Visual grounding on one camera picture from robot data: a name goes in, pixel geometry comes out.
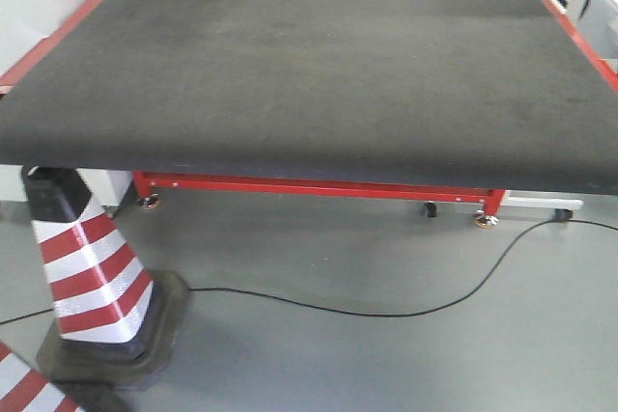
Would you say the red white traffic cone left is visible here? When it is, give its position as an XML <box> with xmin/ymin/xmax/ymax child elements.
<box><xmin>21</xmin><ymin>166</ymin><xmax>188</xmax><ymax>387</ymax></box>

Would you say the red white traffic cone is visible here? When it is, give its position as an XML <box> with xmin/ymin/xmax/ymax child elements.
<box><xmin>1</xmin><ymin>343</ymin><xmax>129</xmax><ymax>411</ymax></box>
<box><xmin>21</xmin><ymin>166</ymin><xmax>188</xmax><ymax>387</ymax></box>

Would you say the red white traffic cone right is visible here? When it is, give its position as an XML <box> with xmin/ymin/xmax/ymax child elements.
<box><xmin>1</xmin><ymin>343</ymin><xmax>129</xmax><ymax>411</ymax></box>

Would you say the black floor power cable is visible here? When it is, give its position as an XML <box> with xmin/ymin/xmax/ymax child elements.
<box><xmin>0</xmin><ymin>217</ymin><xmax>618</xmax><ymax>326</ymax></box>

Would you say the red conveyor frame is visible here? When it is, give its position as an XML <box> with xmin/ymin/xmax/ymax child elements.
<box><xmin>0</xmin><ymin>0</ymin><xmax>618</xmax><ymax>231</ymax></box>

